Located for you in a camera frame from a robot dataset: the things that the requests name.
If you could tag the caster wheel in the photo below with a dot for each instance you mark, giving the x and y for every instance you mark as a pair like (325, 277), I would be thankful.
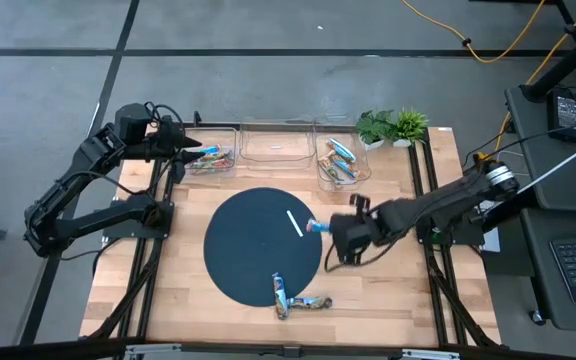
(535, 317)

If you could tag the round dark placemat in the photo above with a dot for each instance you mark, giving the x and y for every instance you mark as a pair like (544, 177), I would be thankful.
(248, 250)

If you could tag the red orange granola bar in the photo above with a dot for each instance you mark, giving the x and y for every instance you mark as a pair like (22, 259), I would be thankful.
(213, 166)
(213, 157)

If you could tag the small white strip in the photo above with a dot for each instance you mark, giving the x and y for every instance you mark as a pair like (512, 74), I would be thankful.
(295, 222)

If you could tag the spiky potted plant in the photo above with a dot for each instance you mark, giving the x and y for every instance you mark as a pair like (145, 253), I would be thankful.
(410, 125)

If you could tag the black aluminium frame rails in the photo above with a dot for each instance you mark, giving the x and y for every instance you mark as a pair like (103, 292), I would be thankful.
(148, 300)
(436, 310)

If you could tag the white sheet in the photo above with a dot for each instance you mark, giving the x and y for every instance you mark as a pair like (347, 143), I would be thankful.
(493, 244)

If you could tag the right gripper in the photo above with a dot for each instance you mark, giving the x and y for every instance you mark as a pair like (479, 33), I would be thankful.
(350, 232)

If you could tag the yellow plug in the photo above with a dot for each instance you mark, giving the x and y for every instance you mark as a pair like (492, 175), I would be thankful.
(479, 157)

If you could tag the black power adapter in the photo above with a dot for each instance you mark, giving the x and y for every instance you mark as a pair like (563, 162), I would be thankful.
(565, 115)

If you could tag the dark grey side desk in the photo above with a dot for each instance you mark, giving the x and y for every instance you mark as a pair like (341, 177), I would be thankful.
(528, 130)

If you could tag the small white label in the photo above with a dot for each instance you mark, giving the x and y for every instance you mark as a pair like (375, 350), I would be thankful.
(445, 129)

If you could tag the silver blue granola bar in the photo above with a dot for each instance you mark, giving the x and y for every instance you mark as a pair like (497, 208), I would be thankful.
(342, 150)

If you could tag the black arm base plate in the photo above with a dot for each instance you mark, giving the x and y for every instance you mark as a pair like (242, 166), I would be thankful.
(463, 239)
(123, 231)

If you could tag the short black post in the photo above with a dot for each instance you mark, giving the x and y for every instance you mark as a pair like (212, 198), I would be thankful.
(197, 119)

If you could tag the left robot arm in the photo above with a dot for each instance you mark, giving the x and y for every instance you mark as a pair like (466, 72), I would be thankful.
(103, 216)

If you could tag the dark blue Chewy granola bar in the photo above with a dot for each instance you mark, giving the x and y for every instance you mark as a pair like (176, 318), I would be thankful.
(280, 297)
(309, 302)

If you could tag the black stand legs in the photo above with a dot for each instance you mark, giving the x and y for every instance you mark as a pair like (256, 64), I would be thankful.
(568, 61)

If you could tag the silver metal bracket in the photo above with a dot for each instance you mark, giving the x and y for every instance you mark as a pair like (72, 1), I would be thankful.
(430, 354)
(153, 350)

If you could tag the white rod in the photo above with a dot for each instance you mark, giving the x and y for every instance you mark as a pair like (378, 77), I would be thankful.
(568, 160)

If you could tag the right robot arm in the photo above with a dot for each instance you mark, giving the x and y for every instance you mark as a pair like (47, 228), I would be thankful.
(443, 200)

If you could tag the long black bar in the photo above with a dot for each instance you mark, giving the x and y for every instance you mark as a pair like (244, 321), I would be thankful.
(68, 348)

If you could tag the broad-leaf potted plant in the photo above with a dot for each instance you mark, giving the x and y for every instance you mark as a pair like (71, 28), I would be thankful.
(373, 127)

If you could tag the clear plastic bin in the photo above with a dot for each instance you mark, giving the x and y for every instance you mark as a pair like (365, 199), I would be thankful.
(277, 145)
(363, 165)
(228, 137)

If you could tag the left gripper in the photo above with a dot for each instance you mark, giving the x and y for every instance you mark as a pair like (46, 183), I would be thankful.
(170, 142)

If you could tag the blue orange granola bar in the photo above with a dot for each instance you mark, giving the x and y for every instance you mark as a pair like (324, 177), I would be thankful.
(349, 169)

